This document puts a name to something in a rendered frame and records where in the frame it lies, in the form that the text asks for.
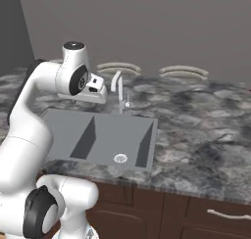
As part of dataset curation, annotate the grey sink basin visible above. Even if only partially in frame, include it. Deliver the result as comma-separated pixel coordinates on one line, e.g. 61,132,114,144
40,108,159,173

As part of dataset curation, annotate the brown drawer front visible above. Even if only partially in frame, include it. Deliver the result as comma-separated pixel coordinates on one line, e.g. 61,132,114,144
187,196,251,239

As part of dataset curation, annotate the brown cupboard door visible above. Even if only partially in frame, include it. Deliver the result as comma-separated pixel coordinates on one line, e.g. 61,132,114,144
85,180,166,239

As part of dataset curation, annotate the clear drinking glass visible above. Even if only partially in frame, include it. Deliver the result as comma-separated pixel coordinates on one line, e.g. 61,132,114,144
110,153,129,179

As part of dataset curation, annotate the silver sink tap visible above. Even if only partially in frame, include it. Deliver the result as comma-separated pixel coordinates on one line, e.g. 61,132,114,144
110,70,132,117

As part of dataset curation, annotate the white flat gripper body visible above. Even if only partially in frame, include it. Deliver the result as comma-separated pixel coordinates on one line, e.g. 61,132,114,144
57,84,109,106

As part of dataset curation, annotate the beige drawer handle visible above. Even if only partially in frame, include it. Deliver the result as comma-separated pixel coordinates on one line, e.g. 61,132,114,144
206,208,251,221

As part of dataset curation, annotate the beige curved stool back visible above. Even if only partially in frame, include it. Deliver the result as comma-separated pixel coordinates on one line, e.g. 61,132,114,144
95,62,142,77
158,65,210,81

